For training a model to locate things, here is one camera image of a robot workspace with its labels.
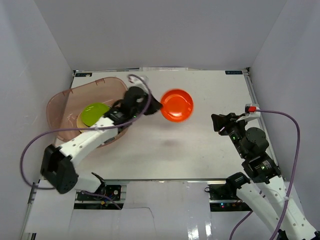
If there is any purple cable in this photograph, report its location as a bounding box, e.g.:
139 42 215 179
229 108 301 240
19 74 153 210

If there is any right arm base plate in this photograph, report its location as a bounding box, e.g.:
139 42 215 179
204 183 251 213

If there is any orange plate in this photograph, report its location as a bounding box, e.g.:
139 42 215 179
160 88 194 123

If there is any blue table label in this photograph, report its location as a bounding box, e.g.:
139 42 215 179
74 72 92 78
225 70 243 75

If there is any pink translucent plastic bin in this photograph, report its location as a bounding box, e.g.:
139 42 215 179
45 76 131 149

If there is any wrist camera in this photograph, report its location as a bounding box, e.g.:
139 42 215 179
127 74 149 85
236 104 261 123

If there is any left blue table label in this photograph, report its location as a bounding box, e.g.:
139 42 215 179
74 72 92 78

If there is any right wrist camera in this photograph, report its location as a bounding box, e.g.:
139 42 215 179
236 104 261 123

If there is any pale yellow plate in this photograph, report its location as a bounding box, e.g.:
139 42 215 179
76 114 88 129

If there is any lime green plate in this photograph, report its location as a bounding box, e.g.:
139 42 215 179
80 102 110 127

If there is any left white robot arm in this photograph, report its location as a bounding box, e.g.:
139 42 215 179
40 86 163 200

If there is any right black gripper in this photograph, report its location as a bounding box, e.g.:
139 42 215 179
210 113 248 159

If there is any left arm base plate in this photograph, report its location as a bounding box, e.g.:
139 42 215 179
74 185 124 210

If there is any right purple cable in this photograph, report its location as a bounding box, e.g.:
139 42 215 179
229 108 301 240

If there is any right blue table label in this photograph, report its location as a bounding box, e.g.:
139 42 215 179
225 70 243 75

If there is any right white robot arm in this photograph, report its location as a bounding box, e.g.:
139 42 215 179
211 110 320 240

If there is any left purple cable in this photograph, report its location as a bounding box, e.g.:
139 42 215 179
19 74 153 210

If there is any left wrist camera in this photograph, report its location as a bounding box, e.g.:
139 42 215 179
127 74 149 85

